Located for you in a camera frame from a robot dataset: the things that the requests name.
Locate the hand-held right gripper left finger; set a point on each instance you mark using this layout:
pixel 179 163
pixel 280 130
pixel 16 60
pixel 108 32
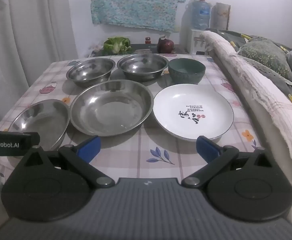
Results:
pixel 89 146

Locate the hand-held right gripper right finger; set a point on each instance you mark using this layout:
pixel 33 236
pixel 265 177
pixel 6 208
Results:
pixel 206 147

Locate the large stainless steel deep plate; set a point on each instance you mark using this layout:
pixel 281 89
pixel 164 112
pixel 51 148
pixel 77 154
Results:
pixel 110 110

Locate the white ceramic plate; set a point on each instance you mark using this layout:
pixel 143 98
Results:
pixel 183 110

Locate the small stainless steel bowl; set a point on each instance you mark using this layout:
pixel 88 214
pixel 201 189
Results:
pixel 89 71
pixel 142 67

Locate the green ceramic bowl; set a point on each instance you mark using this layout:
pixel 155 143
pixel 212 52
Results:
pixel 186 71

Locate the checked floral tablecloth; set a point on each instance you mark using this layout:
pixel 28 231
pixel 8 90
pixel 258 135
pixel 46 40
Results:
pixel 141 145

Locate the green lettuce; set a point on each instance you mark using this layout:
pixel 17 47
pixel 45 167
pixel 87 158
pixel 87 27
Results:
pixel 117 45

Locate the red onion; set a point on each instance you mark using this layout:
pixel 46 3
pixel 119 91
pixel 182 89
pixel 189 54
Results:
pixel 165 45

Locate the green patterned pillow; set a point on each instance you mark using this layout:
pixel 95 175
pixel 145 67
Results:
pixel 266 55

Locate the dark side table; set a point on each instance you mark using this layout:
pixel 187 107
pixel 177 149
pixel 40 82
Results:
pixel 141 48

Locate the white curtain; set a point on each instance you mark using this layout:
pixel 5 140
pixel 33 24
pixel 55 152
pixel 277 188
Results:
pixel 23 30

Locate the small red jar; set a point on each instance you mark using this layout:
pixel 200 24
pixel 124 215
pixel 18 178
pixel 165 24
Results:
pixel 148 40

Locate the floral paper roll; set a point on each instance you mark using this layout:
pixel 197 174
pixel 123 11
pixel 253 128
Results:
pixel 220 16

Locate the large clear water bottle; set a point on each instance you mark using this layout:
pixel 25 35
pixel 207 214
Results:
pixel 198 15

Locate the blue patterned wall cloth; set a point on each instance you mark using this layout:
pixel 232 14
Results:
pixel 135 2

